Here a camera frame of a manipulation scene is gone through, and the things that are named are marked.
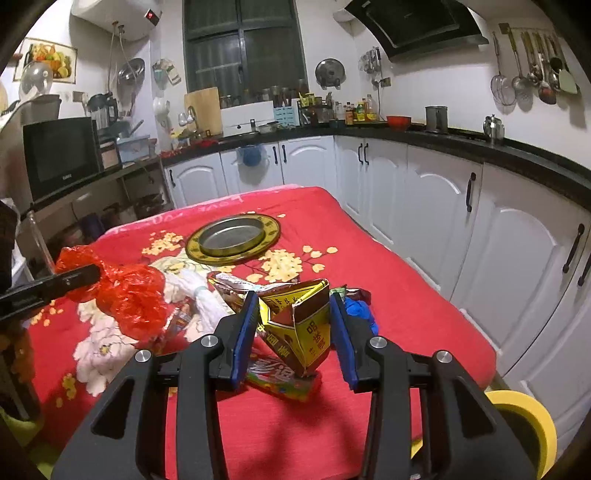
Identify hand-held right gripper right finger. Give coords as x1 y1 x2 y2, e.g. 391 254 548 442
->
329 292 550 480

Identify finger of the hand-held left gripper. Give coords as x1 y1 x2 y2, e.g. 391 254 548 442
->
0 264 101 321

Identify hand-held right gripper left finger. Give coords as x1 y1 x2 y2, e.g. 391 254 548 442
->
51 291 259 480

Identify blue wrapper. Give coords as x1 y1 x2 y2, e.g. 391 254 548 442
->
344 295 379 335

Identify crushed yellow brown carton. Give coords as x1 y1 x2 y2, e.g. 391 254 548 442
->
253 278 334 380

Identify white tissue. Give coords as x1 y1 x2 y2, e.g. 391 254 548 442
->
178 268 236 344

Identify colourful snack wrapper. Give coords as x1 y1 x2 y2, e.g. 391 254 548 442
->
245 355 324 403

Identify brown foil snack bag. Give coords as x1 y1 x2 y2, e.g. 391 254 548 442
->
207 271 259 319

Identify red plastic bag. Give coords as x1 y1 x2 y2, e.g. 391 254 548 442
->
54 246 168 344

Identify black bin with yellow rim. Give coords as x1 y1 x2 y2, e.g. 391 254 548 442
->
409 390 558 480

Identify brown candy bar wrapper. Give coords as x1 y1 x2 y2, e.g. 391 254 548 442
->
330 286 372 303

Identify small shiny snack wrapper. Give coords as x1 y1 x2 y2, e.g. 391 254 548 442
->
161 307 195 342

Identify red floral blanket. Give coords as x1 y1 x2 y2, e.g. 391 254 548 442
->
28 185 497 480

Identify black microwave oven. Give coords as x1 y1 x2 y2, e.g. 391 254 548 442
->
22 116 105 202

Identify round metal plate gold rim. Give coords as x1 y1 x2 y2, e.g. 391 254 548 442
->
185 213 281 266

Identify black electric kettle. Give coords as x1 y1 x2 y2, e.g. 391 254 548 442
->
88 92 118 130

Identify white base cabinets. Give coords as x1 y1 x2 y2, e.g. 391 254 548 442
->
164 134 591 444

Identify clear glass lid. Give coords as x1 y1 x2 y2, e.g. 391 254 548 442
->
21 61 54 95

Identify blue hanging pouch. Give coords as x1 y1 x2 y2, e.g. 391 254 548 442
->
238 144 266 168

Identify hanging steel basin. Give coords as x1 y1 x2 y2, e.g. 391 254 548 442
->
117 58 146 88

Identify wooden cutting board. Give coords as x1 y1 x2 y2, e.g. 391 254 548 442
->
184 87 223 137

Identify group of condiment bottles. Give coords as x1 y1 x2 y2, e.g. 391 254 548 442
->
332 95 384 125

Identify metal cup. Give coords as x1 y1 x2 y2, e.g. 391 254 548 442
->
425 105 450 134

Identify white water heater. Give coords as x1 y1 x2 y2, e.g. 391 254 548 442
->
70 0 164 42

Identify small metal teapot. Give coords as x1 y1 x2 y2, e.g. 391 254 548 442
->
482 114 506 146

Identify black kitchen countertop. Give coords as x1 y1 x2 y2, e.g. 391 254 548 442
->
159 121 591 208

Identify metal pot lid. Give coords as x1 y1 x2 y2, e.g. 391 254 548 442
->
315 58 346 89

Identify small hanging metal utensils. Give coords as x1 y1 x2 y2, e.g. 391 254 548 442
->
359 46 384 77

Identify dark framed window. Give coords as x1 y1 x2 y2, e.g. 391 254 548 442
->
182 0 309 95

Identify row of hanging kitchen utensils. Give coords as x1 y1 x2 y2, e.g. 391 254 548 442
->
489 23 580 107

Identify black range hood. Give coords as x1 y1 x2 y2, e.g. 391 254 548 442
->
344 0 490 63

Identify fruit wall picture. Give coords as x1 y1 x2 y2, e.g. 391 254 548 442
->
13 38 78 85

